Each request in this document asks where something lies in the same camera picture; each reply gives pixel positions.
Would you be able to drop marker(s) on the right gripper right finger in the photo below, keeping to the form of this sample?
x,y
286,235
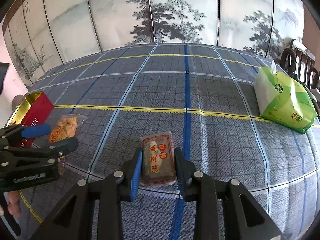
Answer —
x,y
243,216

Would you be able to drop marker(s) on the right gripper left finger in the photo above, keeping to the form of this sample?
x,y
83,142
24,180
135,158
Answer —
x,y
72,217

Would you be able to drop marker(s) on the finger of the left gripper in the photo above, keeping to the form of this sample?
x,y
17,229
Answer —
x,y
30,132

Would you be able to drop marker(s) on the orange fried twist snack packet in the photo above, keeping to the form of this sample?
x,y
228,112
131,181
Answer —
x,y
66,127

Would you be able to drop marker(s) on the brown sesame cake packet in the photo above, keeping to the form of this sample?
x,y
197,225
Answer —
x,y
158,161

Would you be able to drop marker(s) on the person left hand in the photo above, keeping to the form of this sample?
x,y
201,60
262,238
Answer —
x,y
14,206

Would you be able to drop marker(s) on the red gold toffee tin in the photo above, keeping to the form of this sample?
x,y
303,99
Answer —
x,y
33,110

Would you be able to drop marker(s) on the painted folding screen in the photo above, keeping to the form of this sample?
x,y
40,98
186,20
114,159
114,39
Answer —
x,y
42,34

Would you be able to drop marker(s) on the green tissue pack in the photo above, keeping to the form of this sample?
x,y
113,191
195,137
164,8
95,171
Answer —
x,y
283,100

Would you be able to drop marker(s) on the blue plaid tablecloth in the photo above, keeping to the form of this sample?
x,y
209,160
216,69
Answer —
x,y
204,96

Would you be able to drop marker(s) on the dark wooden chair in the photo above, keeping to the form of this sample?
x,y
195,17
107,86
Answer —
x,y
299,63

